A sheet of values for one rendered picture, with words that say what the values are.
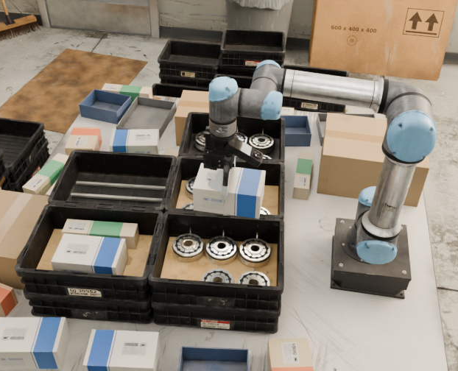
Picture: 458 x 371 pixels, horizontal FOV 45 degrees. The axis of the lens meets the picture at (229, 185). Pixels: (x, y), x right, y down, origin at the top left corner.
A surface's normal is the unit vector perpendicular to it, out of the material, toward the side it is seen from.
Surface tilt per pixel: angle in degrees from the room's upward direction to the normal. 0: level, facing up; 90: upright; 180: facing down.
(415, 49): 74
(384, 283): 90
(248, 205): 90
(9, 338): 0
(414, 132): 84
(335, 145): 0
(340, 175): 90
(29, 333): 0
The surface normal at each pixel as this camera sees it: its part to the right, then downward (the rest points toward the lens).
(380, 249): -0.18, 0.75
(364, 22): -0.16, 0.46
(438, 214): 0.01, -0.76
